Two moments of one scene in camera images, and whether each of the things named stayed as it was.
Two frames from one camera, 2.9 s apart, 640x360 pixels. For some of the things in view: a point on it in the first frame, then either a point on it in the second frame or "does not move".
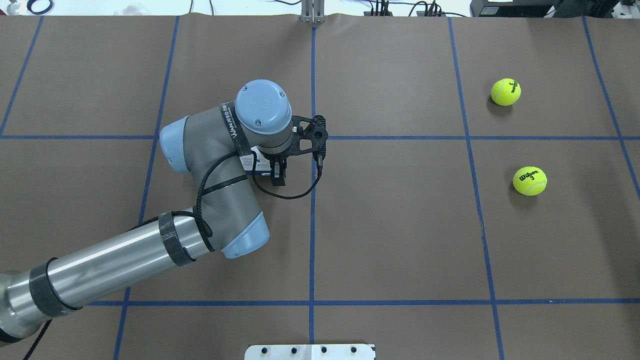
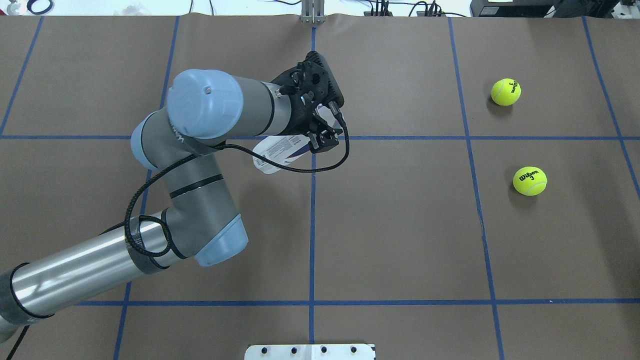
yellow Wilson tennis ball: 530,181 does not move
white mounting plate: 311,352 does not move
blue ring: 29,5 does not move
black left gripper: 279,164 → 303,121
